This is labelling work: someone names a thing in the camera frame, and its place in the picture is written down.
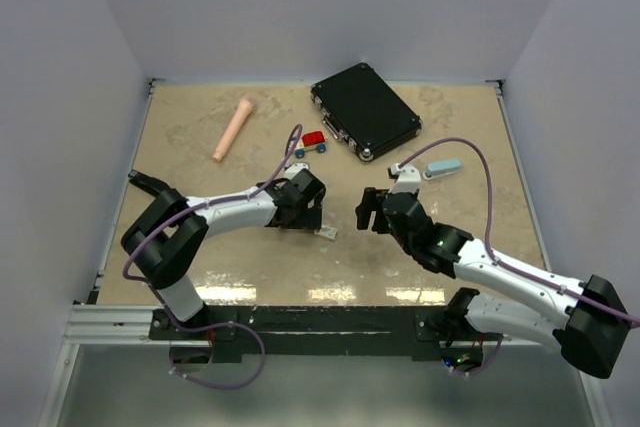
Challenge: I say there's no white staple box sleeve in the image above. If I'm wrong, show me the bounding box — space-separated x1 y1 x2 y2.
315 226 338 241

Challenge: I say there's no black stapler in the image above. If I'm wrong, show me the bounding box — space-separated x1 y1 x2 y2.
128 170 170 197

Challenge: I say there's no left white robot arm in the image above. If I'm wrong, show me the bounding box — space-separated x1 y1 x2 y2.
121 163 326 339

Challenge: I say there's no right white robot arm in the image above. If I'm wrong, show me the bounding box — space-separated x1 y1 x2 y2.
355 187 631 379

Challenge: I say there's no light blue stapler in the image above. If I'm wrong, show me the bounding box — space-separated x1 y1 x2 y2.
423 159 462 180

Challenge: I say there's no red white toy car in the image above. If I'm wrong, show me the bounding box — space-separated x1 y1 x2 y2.
294 130 327 159

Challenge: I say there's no black metal-edged briefcase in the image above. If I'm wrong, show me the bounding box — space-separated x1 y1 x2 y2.
310 62 423 163

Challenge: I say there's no pink plastic flashlight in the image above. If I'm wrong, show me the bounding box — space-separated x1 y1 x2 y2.
212 98 255 162

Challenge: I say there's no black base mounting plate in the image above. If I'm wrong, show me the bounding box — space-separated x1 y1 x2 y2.
148 304 506 364

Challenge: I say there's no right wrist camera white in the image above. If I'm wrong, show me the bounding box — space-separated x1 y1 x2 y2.
388 163 422 194

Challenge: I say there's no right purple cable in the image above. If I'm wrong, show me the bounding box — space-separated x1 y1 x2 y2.
399 138 640 379

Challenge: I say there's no aluminium frame rail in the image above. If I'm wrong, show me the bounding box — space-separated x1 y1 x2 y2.
64 304 166 346

